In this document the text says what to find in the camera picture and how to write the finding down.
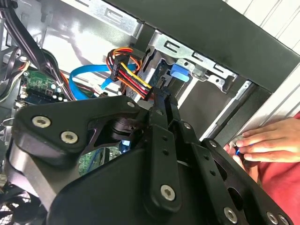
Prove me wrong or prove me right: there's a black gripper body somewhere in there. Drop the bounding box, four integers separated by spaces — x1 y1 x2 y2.
8 150 225 225

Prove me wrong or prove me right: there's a person's hand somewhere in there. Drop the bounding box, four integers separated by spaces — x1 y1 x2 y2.
236 116 300 163
223 143 259 183

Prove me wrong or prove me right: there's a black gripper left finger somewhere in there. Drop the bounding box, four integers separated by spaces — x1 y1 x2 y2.
14 88 182 213

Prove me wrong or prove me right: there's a black tool with blue ring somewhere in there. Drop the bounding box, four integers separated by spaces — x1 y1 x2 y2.
231 137 257 167

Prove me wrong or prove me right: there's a multicoloured power wire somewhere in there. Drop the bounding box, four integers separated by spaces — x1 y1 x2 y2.
105 46 157 101

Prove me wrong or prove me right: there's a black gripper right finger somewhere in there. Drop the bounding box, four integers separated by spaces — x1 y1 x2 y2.
165 93 295 225

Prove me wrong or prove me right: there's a hard disk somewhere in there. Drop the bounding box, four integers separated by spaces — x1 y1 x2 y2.
140 49 191 101

